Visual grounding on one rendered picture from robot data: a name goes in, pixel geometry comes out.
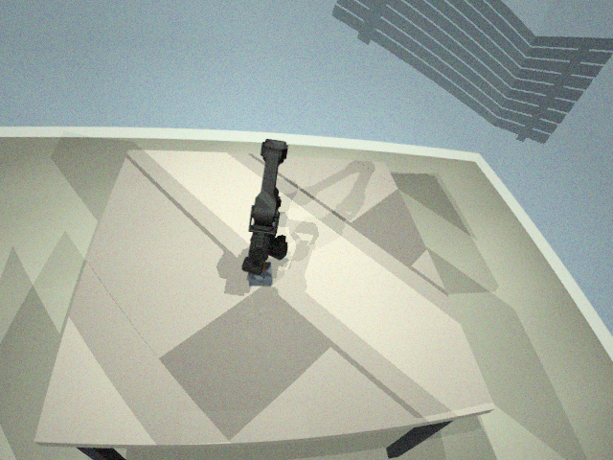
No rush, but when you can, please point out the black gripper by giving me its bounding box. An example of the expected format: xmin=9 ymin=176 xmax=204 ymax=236
xmin=242 ymin=229 xmax=278 ymax=276

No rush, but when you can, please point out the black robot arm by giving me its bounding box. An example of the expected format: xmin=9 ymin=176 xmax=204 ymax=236
xmin=248 ymin=139 xmax=288 ymax=262

